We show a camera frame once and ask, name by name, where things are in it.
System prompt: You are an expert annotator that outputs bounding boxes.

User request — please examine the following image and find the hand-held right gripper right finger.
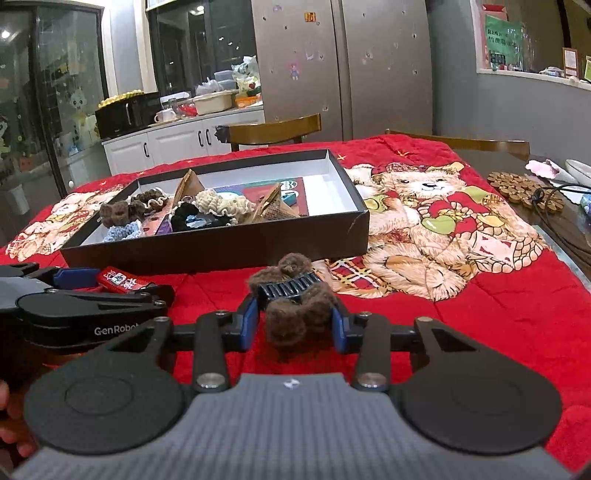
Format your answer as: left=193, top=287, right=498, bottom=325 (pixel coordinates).
left=329, top=300, right=491, bottom=394

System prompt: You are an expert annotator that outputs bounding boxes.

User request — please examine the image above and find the black cable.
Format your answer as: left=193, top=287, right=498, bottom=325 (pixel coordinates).
left=530, top=184, right=591, bottom=260

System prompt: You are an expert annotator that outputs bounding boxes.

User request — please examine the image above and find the black scrunchie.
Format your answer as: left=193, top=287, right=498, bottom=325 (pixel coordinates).
left=170, top=202, right=232, bottom=234

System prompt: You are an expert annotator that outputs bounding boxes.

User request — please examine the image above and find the white bowl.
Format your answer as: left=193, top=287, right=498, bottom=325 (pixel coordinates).
left=565, top=159, right=591, bottom=186

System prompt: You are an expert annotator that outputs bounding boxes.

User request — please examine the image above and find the red snack packet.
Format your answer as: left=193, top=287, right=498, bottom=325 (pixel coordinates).
left=96, top=266, right=154, bottom=295

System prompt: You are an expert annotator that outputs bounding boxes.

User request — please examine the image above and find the person's left hand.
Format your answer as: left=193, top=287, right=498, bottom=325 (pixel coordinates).
left=0, top=381, right=38, bottom=459

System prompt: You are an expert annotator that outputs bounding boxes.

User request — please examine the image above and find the cream crochet scrunchie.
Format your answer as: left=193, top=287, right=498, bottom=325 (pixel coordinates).
left=193, top=188, right=257, bottom=225

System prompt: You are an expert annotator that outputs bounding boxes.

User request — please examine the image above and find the small picture frame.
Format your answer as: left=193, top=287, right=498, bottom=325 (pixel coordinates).
left=562, top=47, right=581, bottom=79

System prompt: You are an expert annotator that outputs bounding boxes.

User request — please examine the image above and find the green wall poster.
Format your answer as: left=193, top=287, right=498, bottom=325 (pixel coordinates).
left=482, top=13, right=525, bottom=70

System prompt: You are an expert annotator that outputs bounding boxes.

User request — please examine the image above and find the black cardboard box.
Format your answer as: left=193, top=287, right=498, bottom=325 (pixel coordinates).
left=59, top=148, right=370, bottom=276

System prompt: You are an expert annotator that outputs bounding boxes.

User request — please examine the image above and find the white green plastic bag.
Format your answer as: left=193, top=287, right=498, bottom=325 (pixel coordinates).
left=232, top=56, right=262, bottom=93

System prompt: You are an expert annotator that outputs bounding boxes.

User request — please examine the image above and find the glass sliding door with stickers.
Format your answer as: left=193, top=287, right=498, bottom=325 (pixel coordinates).
left=0, top=6, right=110, bottom=200

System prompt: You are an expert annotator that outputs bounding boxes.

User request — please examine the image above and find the brown triangular snack packet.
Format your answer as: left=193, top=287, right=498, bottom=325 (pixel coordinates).
left=242, top=183, right=301, bottom=225
left=172, top=169, right=206, bottom=209

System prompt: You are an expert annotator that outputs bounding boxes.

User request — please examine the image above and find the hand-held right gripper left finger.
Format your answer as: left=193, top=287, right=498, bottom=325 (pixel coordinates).
left=108, top=293, right=262, bottom=394

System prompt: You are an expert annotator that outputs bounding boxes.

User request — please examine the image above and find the round wooden trivet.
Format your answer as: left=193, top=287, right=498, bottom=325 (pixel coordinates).
left=486, top=170, right=567, bottom=216

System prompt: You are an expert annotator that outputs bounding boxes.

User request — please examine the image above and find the row of yellow items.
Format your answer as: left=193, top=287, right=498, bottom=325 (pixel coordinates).
left=98, top=87, right=144, bottom=108

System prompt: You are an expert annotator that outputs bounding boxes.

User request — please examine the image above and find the silver refrigerator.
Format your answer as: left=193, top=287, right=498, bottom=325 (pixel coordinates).
left=251, top=0, right=435, bottom=142

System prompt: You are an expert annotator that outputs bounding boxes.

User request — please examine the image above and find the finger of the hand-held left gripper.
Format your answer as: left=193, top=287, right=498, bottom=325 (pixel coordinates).
left=16, top=285, right=176, bottom=320
left=0, top=262, right=101, bottom=292

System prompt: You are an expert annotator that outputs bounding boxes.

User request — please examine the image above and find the white kitchen cabinet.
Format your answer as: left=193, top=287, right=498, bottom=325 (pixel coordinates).
left=101, top=104, right=269, bottom=176

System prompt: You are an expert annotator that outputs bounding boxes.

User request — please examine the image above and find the red bear printed blanket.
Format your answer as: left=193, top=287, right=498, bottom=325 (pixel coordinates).
left=0, top=135, right=591, bottom=472

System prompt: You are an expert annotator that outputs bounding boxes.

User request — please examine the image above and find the brown white-edged crochet scrunchie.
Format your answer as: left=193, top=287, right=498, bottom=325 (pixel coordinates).
left=129, top=188, right=170, bottom=213

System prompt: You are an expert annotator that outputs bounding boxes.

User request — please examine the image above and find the brown fuzzy hair claw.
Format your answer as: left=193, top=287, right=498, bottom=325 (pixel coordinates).
left=99, top=199, right=134, bottom=230
left=247, top=252, right=341, bottom=352

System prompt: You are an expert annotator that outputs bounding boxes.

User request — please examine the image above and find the light blue crochet scrunchie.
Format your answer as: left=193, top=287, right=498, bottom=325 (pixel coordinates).
left=102, top=220, right=145, bottom=244

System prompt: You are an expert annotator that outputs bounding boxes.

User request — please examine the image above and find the beige plastic basin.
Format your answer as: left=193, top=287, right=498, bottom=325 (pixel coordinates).
left=192, top=90, right=234, bottom=116

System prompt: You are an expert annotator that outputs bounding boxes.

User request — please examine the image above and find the white pink cloth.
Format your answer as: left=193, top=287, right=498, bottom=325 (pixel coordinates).
left=525, top=158, right=576, bottom=184

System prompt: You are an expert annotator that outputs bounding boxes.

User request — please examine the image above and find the wooden chair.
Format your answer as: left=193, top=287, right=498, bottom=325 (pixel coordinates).
left=214, top=113, right=323, bottom=152
left=385, top=128, right=531, bottom=162

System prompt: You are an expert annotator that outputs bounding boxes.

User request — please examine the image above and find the black microwave oven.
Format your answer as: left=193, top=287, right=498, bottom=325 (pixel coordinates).
left=94, top=92, right=163, bottom=142

